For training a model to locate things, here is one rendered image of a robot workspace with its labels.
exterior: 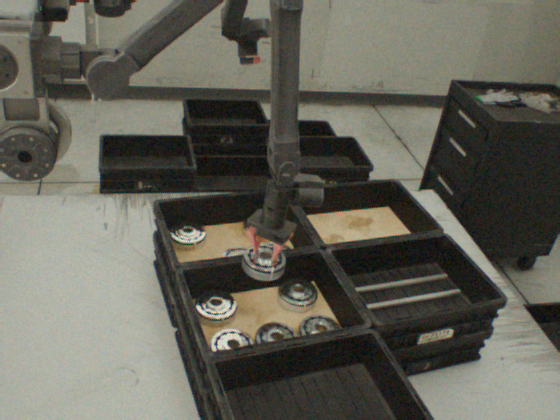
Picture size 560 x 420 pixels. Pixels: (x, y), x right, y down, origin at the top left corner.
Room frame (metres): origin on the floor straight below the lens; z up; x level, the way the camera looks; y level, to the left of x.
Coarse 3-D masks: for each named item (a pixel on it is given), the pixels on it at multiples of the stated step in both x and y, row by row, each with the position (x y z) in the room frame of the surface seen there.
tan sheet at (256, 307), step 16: (272, 288) 1.22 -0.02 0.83; (240, 304) 1.14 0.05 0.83; (256, 304) 1.15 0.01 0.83; (272, 304) 1.16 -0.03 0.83; (320, 304) 1.19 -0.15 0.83; (240, 320) 1.09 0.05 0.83; (256, 320) 1.10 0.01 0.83; (272, 320) 1.10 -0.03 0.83; (288, 320) 1.11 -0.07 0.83; (336, 320) 1.14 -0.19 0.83; (208, 336) 1.02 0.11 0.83
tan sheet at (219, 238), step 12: (216, 228) 1.45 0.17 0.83; (228, 228) 1.46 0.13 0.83; (240, 228) 1.47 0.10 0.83; (216, 240) 1.39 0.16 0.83; (228, 240) 1.40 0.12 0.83; (240, 240) 1.41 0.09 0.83; (180, 252) 1.32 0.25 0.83; (192, 252) 1.32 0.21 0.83; (204, 252) 1.33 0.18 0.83; (216, 252) 1.34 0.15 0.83
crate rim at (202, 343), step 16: (288, 256) 1.24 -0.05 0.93; (176, 272) 1.11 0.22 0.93; (336, 272) 1.21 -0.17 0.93; (192, 304) 1.01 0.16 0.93; (352, 304) 1.10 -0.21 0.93; (192, 320) 0.96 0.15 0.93; (368, 320) 1.05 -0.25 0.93; (304, 336) 0.96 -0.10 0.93; (320, 336) 0.97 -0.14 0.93; (208, 352) 0.88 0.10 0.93; (224, 352) 0.88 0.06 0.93
